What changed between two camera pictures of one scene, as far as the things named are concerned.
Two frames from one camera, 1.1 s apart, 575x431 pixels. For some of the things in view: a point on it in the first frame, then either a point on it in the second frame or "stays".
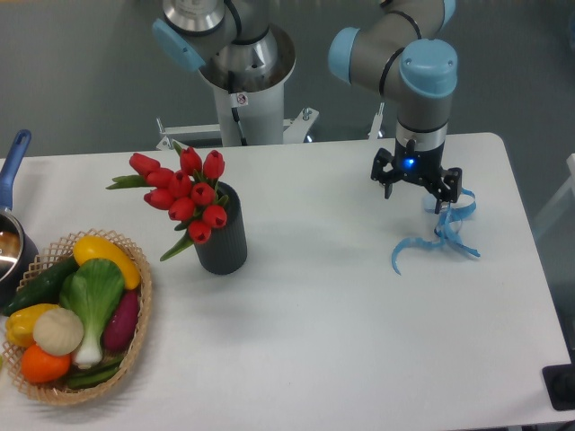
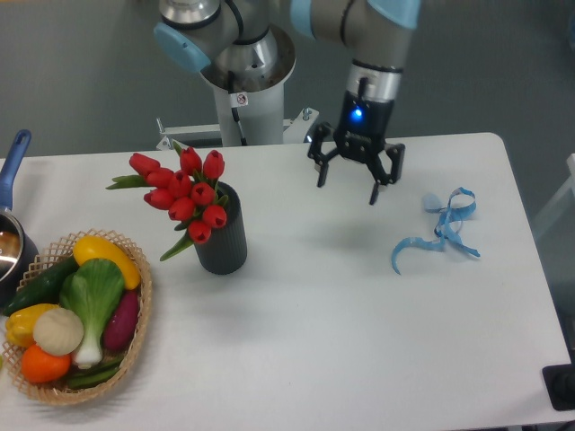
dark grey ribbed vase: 225,250 stays
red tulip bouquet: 190,196 stays
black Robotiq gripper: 421,164 → 361,131
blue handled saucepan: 18,256 stays
